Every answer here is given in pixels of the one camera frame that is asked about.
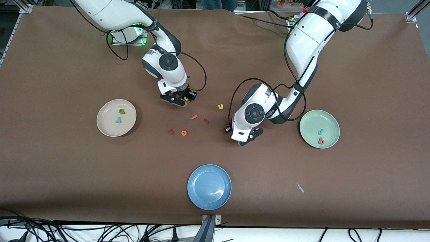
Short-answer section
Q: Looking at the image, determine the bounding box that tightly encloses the blue round plate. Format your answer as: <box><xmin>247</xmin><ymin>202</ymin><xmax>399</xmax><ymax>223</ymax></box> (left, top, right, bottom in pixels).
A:
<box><xmin>187</xmin><ymin>164</ymin><xmax>232</xmax><ymax>211</ymax></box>

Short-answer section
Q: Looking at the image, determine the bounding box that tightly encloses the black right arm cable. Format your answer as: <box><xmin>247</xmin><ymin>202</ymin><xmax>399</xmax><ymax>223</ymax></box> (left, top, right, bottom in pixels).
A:
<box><xmin>69</xmin><ymin>0</ymin><xmax>207</xmax><ymax>92</ymax></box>

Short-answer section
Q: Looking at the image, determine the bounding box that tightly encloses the brown table cover sheet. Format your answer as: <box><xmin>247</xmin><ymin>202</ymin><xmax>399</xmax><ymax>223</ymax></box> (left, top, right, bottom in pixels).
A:
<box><xmin>0</xmin><ymin>6</ymin><xmax>430</xmax><ymax>229</ymax></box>

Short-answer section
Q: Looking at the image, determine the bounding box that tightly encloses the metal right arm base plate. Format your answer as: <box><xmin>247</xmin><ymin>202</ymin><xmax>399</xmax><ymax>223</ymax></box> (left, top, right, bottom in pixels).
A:
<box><xmin>111</xmin><ymin>29</ymin><xmax>148</xmax><ymax>46</ymax></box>

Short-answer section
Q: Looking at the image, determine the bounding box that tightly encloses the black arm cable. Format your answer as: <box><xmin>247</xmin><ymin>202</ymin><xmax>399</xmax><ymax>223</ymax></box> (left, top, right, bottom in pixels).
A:
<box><xmin>228</xmin><ymin>7</ymin><xmax>373</xmax><ymax>126</ymax></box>
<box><xmin>69</xmin><ymin>0</ymin><xmax>207</xmax><ymax>92</ymax></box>

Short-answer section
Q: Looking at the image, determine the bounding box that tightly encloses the beige round plate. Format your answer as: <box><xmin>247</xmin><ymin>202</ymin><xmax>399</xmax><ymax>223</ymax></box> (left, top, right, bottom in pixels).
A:
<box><xmin>96</xmin><ymin>99</ymin><xmax>137</xmax><ymax>137</ymax></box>

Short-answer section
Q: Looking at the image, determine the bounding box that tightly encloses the green round plate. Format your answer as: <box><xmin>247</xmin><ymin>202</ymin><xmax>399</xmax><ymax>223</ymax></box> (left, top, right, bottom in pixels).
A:
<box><xmin>299</xmin><ymin>110</ymin><xmax>341</xmax><ymax>149</ymax></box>

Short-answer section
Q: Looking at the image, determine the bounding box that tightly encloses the person in blue jeans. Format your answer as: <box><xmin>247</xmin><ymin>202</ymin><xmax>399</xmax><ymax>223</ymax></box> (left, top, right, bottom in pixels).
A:
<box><xmin>202</xmin><ymin>0</ymin><xmax>238</xmax><ymax>10</ymax></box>

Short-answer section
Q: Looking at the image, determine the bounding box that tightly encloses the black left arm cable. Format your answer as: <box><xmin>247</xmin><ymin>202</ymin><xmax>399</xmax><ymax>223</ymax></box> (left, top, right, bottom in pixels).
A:
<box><xmin>228</xmin><ymin>7</ymin><xmax>373</xmax><ymax>126</ymax></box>

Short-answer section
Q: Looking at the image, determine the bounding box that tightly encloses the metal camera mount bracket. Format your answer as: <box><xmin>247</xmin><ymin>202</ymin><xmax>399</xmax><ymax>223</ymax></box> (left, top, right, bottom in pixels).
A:
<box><xmin>198</xmin><ymin>214</ymin><xmax>222</xmax><ymax>242</ymax></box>

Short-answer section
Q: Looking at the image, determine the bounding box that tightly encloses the black base power cable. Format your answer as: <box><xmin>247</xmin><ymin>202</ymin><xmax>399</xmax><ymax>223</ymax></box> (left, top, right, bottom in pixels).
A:
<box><xmin>240</xmin><ymin>13</ymin><xmax>296</xmax><ymax>29</ymax></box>

